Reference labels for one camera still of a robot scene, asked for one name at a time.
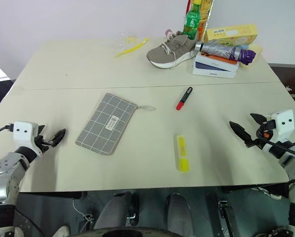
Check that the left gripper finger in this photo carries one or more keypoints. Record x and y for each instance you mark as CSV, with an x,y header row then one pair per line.
x,y
59,135
41,129

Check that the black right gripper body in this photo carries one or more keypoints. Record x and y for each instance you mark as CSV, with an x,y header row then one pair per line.
x,y
264,132

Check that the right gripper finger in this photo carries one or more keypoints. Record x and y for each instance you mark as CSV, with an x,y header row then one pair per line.
x,y
241,133
258,118

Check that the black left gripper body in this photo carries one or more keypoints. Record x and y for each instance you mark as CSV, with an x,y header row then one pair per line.
x,y
42,143

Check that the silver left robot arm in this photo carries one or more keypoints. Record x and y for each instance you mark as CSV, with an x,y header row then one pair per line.
x,y
1,168

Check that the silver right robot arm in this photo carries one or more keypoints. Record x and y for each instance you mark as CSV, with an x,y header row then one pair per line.
x,y
293,168

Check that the grey checked pencil case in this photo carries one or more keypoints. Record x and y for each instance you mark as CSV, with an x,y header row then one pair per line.
x,y
105,123

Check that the white phone box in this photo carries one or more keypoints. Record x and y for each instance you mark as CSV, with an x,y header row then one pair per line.
x,y
211,73

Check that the black red marker pen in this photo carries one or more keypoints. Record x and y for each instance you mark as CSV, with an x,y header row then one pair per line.
x,y
184,98

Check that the orange topped phone box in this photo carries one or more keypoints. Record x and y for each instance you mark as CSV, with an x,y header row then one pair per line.
x,y
216,63

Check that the silver purple folded umbrella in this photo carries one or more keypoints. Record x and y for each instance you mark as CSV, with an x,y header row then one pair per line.
x,y
219,50

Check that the yellow cardboard box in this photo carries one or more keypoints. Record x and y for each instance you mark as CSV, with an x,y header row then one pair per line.
x,y
231,34

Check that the white shoe on floor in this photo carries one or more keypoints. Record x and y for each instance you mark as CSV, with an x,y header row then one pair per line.
x,y
62,231

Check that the grey rounded leg shape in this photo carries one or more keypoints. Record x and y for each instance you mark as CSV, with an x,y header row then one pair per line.
x,y
179,212
112,212

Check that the grey white-soled sneaker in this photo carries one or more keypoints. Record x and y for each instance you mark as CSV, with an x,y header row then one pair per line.
x,y
167,53

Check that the yellow toothbrush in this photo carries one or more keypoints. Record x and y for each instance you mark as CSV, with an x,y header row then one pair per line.
x,y
131,49

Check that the green plastic drink bottle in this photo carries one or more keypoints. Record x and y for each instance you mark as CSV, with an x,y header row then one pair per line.
x,y
192,22

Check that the yellow orange snack tube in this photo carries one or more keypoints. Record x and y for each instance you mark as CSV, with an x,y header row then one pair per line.
x,y
206,12

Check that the clear plastic wrapper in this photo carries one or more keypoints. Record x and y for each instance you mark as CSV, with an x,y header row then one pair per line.
x,y
131,39

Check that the dark round base shape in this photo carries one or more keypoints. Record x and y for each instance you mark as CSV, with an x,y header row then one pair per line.
x,y
135,232

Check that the red thin sticks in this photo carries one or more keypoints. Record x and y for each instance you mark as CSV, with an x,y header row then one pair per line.
x,y
188,6

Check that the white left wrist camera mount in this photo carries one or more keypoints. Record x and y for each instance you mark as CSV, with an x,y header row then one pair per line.
x,y
23,134

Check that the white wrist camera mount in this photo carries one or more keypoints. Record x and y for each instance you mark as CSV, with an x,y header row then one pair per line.
x,y
23,134
284,124

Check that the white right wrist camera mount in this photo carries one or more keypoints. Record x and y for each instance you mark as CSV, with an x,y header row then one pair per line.
x,y
284,124

